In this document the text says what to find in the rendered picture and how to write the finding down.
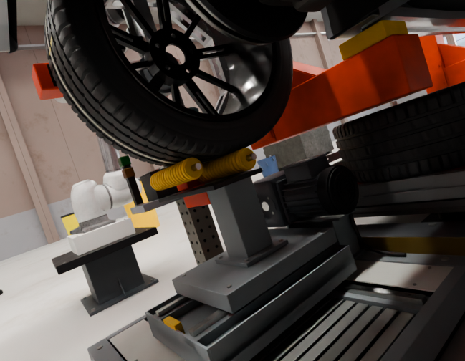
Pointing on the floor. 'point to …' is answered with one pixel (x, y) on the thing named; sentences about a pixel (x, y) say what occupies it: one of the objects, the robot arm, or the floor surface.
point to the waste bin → (268, 165)
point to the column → (200, 231)
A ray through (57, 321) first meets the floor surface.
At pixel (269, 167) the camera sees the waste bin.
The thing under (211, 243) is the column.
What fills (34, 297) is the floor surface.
